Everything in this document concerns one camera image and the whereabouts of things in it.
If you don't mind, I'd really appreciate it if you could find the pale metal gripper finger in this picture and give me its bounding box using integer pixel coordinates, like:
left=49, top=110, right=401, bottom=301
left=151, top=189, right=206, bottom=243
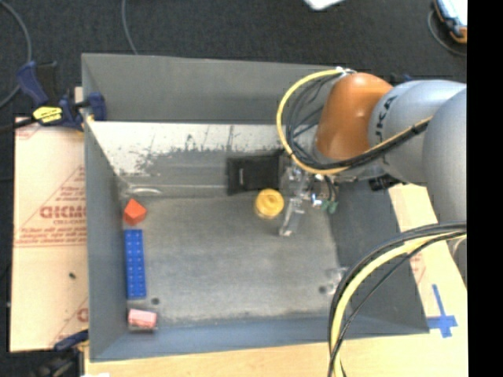
left=277, top=196, right=305, bottom=238
left=280, top=162, right=304, bottom=197

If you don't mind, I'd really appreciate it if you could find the yellow round jar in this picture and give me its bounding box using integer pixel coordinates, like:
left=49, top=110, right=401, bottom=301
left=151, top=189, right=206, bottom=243
left=254, top=188, right=285, bottom=221

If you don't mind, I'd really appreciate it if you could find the black rectangular box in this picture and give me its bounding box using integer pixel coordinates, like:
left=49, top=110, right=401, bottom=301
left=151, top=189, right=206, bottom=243
left=226, top=152, right=285, bottom=196

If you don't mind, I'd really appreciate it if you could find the grey metal bin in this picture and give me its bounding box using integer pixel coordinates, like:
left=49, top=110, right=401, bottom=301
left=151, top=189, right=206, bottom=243
left=80, top=52, right=431, bottom=363

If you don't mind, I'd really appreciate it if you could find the clear glass thing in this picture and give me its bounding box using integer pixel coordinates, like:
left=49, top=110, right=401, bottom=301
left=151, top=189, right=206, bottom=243
left=124, top=184, right=163, bottom=199
left=325, top=266, right=349, bottom=293

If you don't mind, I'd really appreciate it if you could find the orange-red cube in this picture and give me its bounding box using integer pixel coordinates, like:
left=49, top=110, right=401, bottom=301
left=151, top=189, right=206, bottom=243
left=123, top=198, right=148, bottom=226

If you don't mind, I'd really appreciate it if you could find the blue studded flat block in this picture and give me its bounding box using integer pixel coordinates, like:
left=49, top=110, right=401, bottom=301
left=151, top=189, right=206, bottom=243
left=123, top=229, right=148, bottom=300

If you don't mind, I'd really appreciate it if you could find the pink sponge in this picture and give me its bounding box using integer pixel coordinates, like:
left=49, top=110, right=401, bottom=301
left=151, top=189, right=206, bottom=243
left=127, top=308, right=159, bottom=331

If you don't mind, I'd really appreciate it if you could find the brown cardboard board, red print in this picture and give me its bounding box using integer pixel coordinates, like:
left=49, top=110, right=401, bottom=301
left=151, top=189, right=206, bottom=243
left=8, top=115, right=441, bottom=353

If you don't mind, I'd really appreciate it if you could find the black cylinder on white bracket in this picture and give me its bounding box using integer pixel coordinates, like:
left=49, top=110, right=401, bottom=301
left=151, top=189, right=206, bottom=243
left=368, top=174, right=396, bottom=192

